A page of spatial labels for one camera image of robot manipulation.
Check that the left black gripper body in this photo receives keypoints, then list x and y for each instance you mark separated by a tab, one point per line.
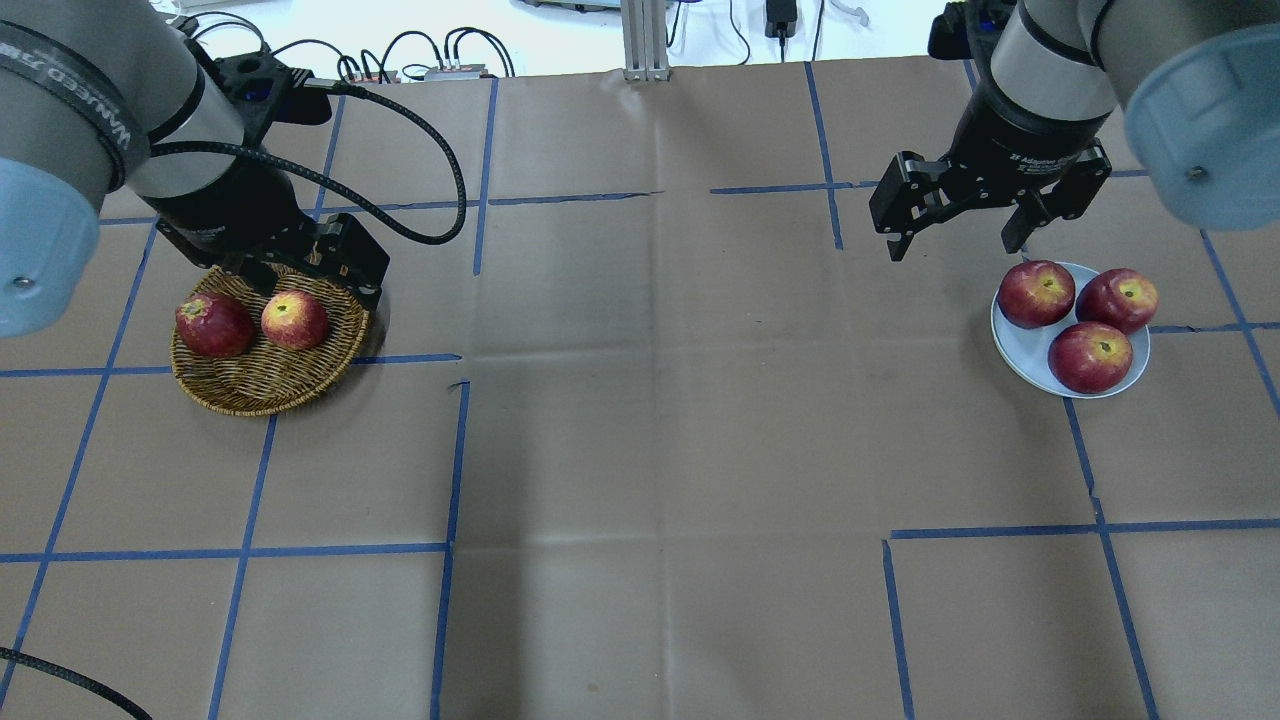
232	203

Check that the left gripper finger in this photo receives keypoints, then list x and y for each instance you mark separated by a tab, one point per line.
368	296

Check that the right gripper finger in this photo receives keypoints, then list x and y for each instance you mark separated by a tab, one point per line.
1030	216
898	244

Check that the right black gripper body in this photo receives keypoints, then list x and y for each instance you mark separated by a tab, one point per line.
1020	130

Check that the yellow-red apple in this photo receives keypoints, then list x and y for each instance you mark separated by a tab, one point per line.
294	319

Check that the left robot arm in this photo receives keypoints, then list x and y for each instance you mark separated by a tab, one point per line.
102	95

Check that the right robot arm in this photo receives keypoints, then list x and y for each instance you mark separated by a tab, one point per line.
1196	82

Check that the plate apple back left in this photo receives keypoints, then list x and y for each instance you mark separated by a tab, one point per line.
1035	294

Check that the plate apple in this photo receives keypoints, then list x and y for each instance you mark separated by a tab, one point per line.
1121	297
1090	358
1035	294

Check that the dark red basket apple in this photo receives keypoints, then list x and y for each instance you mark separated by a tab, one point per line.
214	325

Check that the plate apple back right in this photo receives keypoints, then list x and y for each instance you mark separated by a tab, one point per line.
1121	297

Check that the woven wicker basket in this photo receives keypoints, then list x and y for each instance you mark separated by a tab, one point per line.
268	379

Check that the light blue plate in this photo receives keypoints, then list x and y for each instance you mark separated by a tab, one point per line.
1026	352

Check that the plate apple front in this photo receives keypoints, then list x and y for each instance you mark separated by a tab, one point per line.
1090	358

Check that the black power adapter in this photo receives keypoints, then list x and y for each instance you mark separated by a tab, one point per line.
780	18

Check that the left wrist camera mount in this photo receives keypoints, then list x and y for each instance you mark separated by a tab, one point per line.
265	91

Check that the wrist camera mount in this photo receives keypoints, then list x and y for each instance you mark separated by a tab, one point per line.
265	91
968	30

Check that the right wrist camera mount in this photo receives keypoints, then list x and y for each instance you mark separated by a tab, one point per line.
968	30

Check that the aluminium frame post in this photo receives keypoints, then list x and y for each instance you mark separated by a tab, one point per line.
644	28

